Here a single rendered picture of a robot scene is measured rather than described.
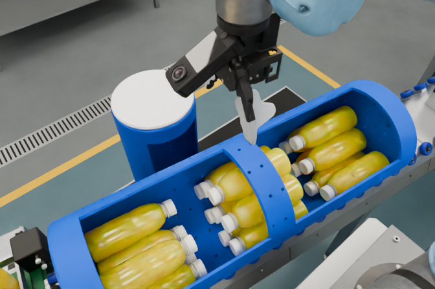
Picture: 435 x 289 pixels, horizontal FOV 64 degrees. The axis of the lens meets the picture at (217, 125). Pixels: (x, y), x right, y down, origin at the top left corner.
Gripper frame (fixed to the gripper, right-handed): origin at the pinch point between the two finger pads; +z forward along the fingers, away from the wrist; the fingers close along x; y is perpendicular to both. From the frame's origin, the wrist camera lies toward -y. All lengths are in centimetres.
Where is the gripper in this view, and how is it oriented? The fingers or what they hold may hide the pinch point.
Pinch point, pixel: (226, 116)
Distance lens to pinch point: 61.2
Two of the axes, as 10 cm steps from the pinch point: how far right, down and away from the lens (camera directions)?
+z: -0.1, 6.4, 7.7
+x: -4.9, -6.7, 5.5
